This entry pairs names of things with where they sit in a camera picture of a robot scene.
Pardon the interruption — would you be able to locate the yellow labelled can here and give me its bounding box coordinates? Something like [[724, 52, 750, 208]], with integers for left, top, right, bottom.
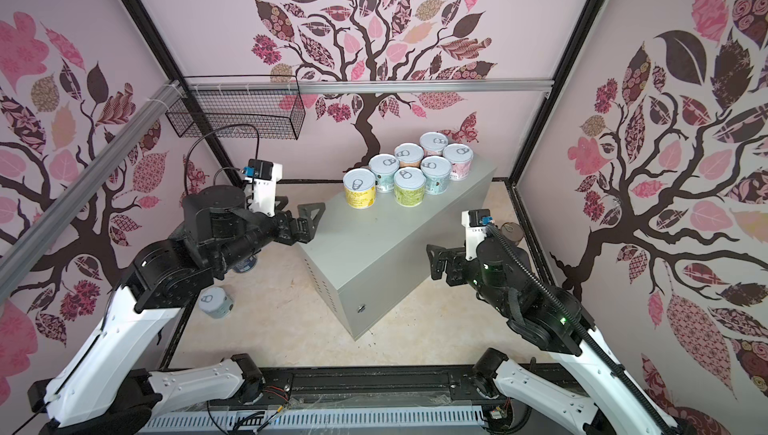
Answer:
[[343, 168, 376, 209]]

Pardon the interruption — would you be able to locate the green labelled can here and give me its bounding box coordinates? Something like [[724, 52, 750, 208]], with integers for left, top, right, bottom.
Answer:
[[394, 167, 426, 207]]

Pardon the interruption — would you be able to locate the grey teal can front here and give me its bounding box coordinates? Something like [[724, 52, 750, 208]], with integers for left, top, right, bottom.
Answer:
[[420, 156, 452, 195]]

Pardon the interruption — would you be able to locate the small light blue can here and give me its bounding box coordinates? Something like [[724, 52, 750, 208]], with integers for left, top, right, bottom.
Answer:
[[369, 154, 400, 193]]

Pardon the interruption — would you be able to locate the pink white labelled can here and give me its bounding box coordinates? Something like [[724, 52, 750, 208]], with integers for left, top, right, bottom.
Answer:
[[442, 143, 474, 181]]

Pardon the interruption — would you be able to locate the orange labelled can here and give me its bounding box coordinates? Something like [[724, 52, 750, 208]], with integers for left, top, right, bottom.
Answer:
[[394, 142, 424, 168]]

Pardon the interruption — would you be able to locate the tall blue labelled can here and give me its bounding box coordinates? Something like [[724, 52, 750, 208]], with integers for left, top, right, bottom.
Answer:
[[232, 255, 258, 274]]

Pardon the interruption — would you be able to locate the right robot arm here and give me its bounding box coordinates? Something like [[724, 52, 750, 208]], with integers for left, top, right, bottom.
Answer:
[[426, 235, 696, 434]]

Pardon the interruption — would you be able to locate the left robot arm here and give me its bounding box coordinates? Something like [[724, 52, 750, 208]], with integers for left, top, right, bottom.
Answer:
[[28, 185, 325, 434]]

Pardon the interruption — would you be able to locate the brown labelled can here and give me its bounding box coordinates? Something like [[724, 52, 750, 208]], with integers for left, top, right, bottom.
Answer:
[[501, 222, 525, 245]]

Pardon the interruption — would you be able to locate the grey metal cabinet box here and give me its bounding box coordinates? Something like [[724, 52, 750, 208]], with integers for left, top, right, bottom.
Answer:
[[299, 157, 496, 339]]

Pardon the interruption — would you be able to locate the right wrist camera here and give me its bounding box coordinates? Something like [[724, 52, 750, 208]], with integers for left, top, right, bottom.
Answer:
[[461, 209, 493, 261]]

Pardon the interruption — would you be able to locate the black wire mesh basket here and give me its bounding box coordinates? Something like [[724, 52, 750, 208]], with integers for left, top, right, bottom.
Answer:
[[165, 75, 307, 140]]

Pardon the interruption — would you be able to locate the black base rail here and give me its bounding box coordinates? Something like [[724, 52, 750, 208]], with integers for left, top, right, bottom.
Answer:
[[155, 365, 577, 412]]

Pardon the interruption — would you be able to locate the back aluminium rail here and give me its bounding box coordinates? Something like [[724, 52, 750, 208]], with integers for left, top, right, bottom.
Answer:
[[187, 77, 554, 94]]

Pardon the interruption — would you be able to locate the aluminium rail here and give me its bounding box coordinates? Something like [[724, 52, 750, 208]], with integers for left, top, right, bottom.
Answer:
[[187, 77, 554, 94], [1, 80, 182, 300]]

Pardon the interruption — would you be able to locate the white slotted cable duct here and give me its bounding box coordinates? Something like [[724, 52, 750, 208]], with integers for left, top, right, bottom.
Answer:
[[140, 406, 485, 434]]

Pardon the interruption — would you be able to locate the black corner frame post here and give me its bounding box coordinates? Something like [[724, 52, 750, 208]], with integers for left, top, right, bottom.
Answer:
[[92, 0, 244, 190]]

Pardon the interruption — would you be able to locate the left aluminium rail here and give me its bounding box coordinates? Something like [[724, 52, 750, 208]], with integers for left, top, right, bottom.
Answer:
[[1, 80, 182, 300]]

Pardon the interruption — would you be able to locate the black right corner post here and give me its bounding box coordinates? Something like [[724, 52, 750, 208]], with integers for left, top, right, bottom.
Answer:
[[507, 0, 607, 188]]

